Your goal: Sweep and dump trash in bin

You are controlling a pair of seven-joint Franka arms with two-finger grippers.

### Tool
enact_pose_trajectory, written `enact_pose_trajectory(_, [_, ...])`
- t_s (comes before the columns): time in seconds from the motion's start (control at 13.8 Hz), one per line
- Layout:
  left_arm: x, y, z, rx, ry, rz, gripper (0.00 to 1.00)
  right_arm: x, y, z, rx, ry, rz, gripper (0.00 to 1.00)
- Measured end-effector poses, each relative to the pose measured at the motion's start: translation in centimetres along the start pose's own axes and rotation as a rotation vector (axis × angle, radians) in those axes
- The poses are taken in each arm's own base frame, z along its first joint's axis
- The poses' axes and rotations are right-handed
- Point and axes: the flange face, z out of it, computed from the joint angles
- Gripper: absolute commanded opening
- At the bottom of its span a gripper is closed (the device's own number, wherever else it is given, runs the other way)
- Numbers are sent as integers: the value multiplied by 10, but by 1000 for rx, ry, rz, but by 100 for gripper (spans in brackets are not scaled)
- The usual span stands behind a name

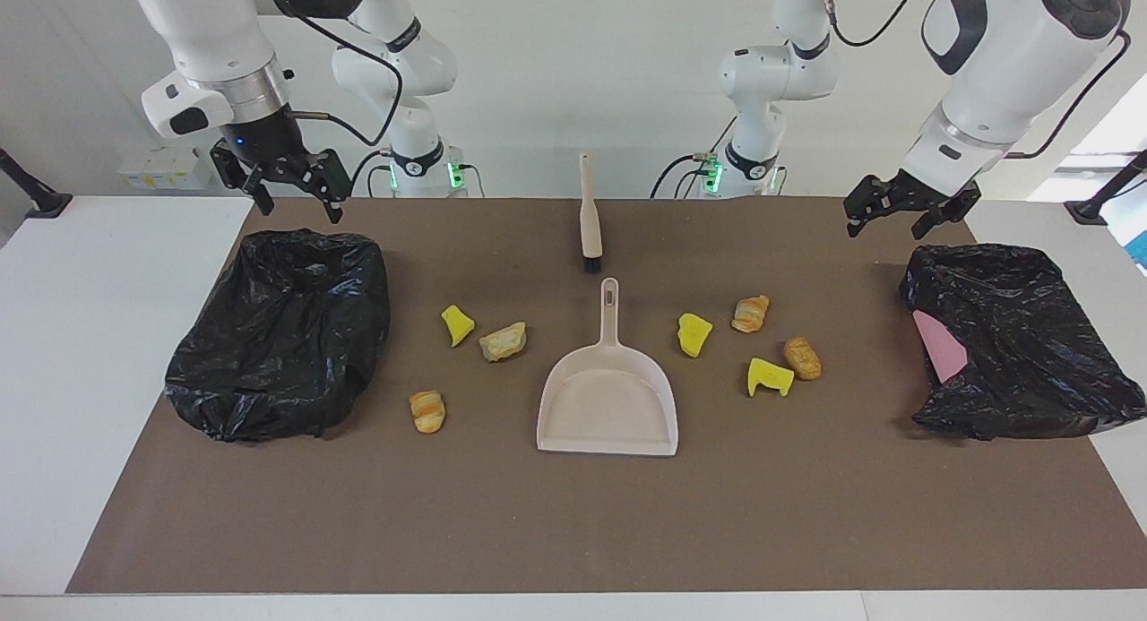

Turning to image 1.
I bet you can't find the brown table mat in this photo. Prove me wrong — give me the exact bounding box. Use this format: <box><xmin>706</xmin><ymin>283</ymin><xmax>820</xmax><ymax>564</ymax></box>
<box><xmin>67</xmin><ymin>197</ymin><xmax>1147</xmax><ymax>595</ymax></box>

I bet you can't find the black trash bag bin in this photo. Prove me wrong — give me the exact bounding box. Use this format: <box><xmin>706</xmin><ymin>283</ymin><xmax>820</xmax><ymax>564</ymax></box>
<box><xmin>164</xmin><ymin>228</ymin><xmax>392</xmax><ymax>444</ymax></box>

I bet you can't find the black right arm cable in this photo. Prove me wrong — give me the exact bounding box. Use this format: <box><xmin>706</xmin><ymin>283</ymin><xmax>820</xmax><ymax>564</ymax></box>
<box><xmin>255</xmin><ymin>0</ymin><xmax>404</xmax><ymax>149</ymax></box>

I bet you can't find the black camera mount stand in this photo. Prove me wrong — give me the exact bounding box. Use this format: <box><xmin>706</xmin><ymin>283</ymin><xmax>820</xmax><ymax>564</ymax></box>
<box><xmin>0</xmin><ymin>146</ymin><xmax>73</xmax><ymax>220</ymax></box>
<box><xmin>1065</xmin><ymin>149</ymin><xmax>1147</xmax><ymax>226</ymax></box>

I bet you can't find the brown bread bun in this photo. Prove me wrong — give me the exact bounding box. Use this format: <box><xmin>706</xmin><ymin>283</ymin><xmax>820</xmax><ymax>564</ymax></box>
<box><xmin>783</xmin><ymin>336</ymin><xmax>823</xmax><ymax>381</ymax></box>

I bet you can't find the notched yellow sponge piece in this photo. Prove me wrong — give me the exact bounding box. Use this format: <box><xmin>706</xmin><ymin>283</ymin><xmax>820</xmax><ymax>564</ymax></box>
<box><xmin>747</xmin><ymin>358</ymin><xmax>796</xmax><ymax>398</ymax></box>

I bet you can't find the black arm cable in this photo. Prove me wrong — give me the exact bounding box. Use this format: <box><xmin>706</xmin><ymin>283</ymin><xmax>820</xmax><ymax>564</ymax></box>
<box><xmin>820</xmin><ymin>0</ymin><xmax>1132</xmax><ymax>159</ymax></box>
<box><xmin>255</xmin><ymin>0</ymin><xmax>404</xmax><ymax>149</ymax></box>

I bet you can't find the white wall socket box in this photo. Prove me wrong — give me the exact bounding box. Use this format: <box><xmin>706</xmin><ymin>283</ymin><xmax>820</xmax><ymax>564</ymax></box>
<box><xmin>116</xmin><ymin>146</ymin><xmax>214</xmax><ymax>192</ymax></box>

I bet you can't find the beige plastic dustpan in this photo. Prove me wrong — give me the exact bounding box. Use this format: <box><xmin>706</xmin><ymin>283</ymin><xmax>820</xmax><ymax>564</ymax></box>
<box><xmin>536</xmin><ymin>277</ymin><xmax>679</xmax><ymax>457</ymax></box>

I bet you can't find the black bag over pink bin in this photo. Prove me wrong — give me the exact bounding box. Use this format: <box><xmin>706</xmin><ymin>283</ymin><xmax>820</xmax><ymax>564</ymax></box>
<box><xmin>899</xmin><ymin>242</ymin><xmax>1147</xmax><ymax>441</ymax></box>

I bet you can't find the pale bread chunk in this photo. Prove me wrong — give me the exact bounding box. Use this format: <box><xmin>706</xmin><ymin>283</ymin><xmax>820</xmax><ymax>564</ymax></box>
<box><xmin>479</xmin><ymin>322</ymin><xmax>528</xmax><ymax>363</ymax></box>

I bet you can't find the striped orange croissant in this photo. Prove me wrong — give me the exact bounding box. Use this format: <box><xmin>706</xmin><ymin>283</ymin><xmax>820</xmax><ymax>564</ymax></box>
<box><xmin>410</xmin><ymin>390</ymin><xmax>446</xmax><ymax>435</ymax></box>
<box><xmin>731</xmin><ymin>295</ymin><xmax>771</xmax><ymax>334</ymax></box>

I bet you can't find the black base cable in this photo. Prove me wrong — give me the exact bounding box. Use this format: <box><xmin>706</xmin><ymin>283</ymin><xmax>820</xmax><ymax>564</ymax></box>
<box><xmin>650</xmin><ymin>115</ymin><xmax>736</xmax><ymax>199</ymax></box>
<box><xmin>348</xmin><ymin>149</ymin><xmax>395</xmax><ymax>199</ymax></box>

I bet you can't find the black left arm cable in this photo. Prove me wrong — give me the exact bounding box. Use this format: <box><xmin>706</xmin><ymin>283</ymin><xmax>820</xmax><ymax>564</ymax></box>
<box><xmin>820</xmin><ymin>0</ymin><xmax>1132</xmax><ymax>159</ymax></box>

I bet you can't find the yellow sponge with green pad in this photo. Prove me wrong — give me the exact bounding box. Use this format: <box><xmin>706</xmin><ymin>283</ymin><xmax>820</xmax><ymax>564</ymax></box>
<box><xmin>677</xmin><ymin>313</ymin><xmax>714</xmax><ymax>359</ymax></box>

